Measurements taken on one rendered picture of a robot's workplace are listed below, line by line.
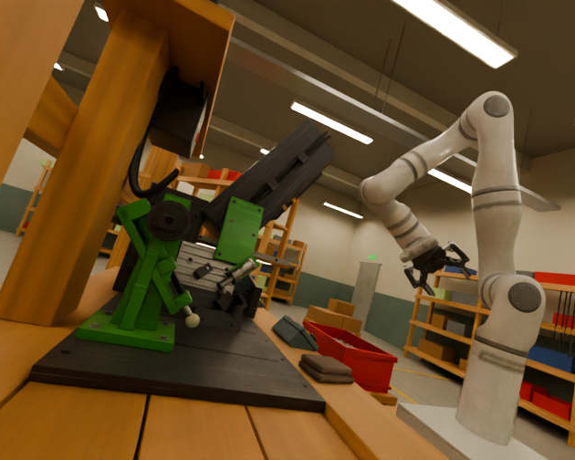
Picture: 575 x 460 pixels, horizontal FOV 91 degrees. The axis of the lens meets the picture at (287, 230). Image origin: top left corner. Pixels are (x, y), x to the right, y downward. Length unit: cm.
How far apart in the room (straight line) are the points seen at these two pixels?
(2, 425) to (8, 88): 30
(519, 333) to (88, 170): 89
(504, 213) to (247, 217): 66
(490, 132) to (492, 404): 57
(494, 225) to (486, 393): 34
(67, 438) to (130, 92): 56
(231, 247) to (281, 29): 438
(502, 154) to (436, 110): 516
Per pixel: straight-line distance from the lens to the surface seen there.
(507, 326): 74
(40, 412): 44
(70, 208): 65
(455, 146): 85
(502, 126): 82
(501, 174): 78
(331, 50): 517
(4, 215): 1108
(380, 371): 107
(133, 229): 58
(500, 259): 81
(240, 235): 88
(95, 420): 43
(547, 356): 574
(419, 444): 56
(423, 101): 581
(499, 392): 75
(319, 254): 1082
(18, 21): 33
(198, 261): 86
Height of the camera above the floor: 109
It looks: 8 degrees up
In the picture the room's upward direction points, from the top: 16 degrees clockwise
